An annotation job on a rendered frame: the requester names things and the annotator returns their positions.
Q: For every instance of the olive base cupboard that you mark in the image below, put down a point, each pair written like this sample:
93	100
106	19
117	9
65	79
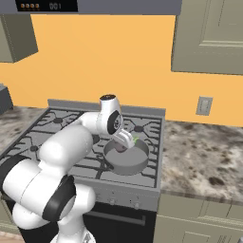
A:
5	218

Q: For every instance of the dark grey small appliance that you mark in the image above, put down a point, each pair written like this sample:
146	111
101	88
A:
4	99

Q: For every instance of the olive base cupboard door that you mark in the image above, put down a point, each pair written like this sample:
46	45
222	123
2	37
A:
196	231

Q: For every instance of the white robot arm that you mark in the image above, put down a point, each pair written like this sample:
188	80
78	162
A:
60	148

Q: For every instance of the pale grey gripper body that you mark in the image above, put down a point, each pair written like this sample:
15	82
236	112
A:
125	139

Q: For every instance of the grey stove knob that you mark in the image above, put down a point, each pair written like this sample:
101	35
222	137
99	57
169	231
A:
111	200
136	205

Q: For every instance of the grey pot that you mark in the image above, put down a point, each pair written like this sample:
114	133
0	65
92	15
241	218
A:
129	163

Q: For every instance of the olive drawer front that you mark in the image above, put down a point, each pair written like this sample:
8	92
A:
180	205
223	211

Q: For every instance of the olive wall cupboard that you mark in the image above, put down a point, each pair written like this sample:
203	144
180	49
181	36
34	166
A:
209	34
15	38

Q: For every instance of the grey microwave oven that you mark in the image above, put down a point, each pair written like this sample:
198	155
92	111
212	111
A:
95	6

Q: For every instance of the grey wall socket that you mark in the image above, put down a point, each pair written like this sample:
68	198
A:
204	106

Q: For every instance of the grey gas stove hob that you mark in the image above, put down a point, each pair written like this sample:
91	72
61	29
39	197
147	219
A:
148	126

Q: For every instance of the purple eggplant with green stem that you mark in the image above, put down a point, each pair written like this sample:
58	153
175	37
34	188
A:
120	148

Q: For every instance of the black oven door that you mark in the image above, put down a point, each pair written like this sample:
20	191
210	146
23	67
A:
126	232

